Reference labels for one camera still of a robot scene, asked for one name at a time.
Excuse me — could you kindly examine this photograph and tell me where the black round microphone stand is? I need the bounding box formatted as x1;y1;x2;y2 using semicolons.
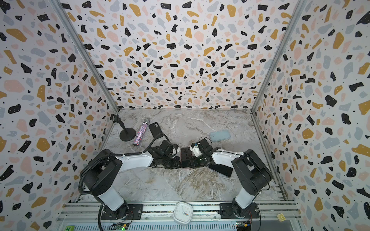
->
110;114;136;141

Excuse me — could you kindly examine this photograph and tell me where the aluminium frame post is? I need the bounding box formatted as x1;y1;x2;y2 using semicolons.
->
251;0;307;114
50;0;119;114

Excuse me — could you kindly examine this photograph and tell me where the aluminium frame post right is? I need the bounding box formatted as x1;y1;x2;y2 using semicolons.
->
251;0;307;114

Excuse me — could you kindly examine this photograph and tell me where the black phone case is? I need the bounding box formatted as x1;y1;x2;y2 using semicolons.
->
148;122;164;138

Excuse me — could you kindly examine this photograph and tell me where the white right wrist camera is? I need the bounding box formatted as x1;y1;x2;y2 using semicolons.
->
190;143;202;157

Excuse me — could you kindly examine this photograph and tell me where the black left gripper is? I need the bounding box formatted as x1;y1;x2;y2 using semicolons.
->
161;155;183;169

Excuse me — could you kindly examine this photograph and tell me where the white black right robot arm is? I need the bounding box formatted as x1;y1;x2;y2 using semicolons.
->
190;139;272;216

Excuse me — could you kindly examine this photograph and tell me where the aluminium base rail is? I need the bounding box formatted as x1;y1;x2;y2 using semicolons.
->
56;201;305;231

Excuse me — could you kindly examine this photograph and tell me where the light blue phone case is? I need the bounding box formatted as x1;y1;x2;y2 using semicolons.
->
210;130;231;142

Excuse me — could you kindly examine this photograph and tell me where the purple glitter microphone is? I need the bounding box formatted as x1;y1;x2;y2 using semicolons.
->
133;118;150;146

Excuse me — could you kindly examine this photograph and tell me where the aluminium frame post left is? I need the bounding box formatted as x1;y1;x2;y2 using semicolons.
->
50;0;119;114

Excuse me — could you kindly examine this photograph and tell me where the white square clock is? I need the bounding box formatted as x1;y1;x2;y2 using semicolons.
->
173;202;193;225

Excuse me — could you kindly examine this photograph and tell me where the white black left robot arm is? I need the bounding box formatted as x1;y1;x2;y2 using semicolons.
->
78;140;180;212

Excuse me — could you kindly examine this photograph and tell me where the black corrugated cable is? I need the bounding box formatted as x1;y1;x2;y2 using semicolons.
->
77;132;171;194

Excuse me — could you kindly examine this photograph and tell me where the blue smartphone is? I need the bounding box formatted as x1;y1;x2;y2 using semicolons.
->
208;164;233;178

